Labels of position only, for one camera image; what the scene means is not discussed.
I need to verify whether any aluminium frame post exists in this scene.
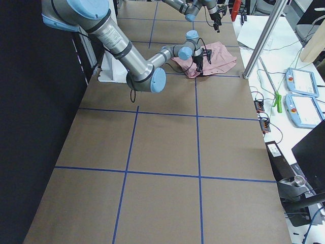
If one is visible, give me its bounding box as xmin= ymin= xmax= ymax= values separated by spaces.
xmin=243 ymin=0 xmax=287 ymax=79

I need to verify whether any black monitor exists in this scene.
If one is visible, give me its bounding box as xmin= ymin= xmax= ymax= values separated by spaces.
xmin=291 ymin=121 xmax=324 ymax=191

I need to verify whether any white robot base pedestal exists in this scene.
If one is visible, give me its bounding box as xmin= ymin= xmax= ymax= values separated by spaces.
xmin=98 ymin=51 xmax=127 ymax=83

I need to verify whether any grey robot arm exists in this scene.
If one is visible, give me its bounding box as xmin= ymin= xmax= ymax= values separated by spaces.
xmin=41 ymin=1 xmax=211 ymax=93
xmin=162 ymin=0 xmax=227 ymax=33

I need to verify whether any black power brick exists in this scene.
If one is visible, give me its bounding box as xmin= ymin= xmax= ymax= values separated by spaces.
xmin=265 ymin=141 xmax=296 ymax=181

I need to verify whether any pink Snoopy t-shirt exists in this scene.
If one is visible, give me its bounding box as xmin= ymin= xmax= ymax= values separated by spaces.
xmin=172 ymin=42 xmax=237 ymax=78

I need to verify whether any teach pendant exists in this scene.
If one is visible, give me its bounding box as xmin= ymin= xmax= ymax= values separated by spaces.
xmin=284 ymin=94 xmax=324 ymax=129
xmin=285 ymin=68 xmax=319 ymax=98

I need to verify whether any upper orange black adapter box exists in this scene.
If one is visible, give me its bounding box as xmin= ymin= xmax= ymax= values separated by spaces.
xmin=253 ymin=100 xmax=265 ymax=113

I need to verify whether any green plastic clamp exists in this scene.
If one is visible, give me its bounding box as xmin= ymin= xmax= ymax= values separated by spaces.
xmin=272 ymin=91 xmax=282 ymax=113

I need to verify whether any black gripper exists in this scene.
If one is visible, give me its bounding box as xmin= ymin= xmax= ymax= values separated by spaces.
xmin=210 ymin=10 xmax=222 ymax=33
xmin=192 ymin=49 xmax=211 ymax=76

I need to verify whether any lower orange black adapter box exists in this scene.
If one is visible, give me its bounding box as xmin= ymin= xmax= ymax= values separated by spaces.
xmin=259 ymin=117 xmax=271 ymax=135

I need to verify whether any red object on table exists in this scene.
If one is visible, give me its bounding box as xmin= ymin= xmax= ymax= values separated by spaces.
xmin=231 ymin=0 xmax=242 ymax=22

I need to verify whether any white paper sheet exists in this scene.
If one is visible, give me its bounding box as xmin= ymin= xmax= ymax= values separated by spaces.
xmin=237 ymin=21 xmax=266 ymax=49

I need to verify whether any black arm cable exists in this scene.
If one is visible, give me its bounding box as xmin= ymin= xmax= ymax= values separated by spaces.
xmin=129 ymin=37 xmax=213 ymax=103

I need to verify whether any upper teach pendant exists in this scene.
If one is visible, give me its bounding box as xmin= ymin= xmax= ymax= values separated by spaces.
xmin=285 ymin=68 xmax=319 ymax=98

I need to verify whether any lower teach pendant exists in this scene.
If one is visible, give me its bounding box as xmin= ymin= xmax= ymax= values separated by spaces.
xmin=284 ymin=94 xmax=324 ymax=129

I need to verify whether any orange black adapter box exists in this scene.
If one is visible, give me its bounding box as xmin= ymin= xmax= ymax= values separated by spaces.
xmin=253 ymin=100 xmax=265 ymax=113
xmin=259 ymin=117 xmax=271 ymax=135

